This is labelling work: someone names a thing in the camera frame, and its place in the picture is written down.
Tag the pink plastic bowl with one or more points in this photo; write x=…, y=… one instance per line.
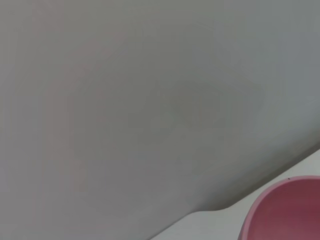
x=287, y=212

